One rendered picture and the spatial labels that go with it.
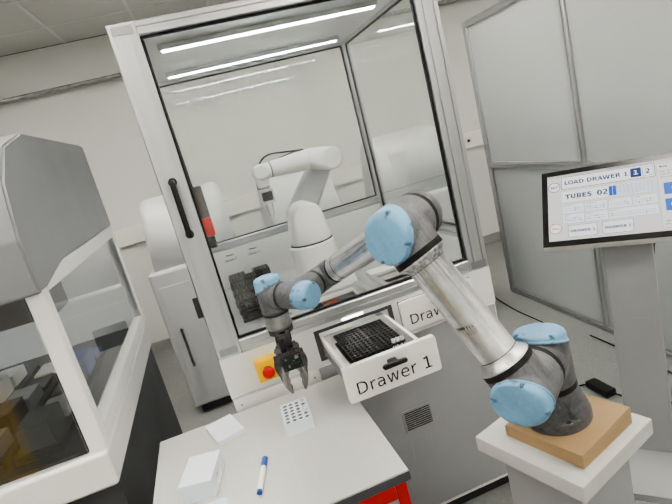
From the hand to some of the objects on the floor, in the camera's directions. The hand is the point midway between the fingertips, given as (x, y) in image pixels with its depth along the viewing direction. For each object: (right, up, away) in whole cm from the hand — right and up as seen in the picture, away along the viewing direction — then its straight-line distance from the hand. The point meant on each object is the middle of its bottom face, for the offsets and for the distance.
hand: (297, 385), depth 148 cm
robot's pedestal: (+83, -74, -12) cm, 112 cm away
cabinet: (+32, -62, +92) cm, 116 cm away
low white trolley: (+11, -88, +8) cm, 89 cm away
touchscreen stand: (+139, -43, +53) cm, 155 cm away
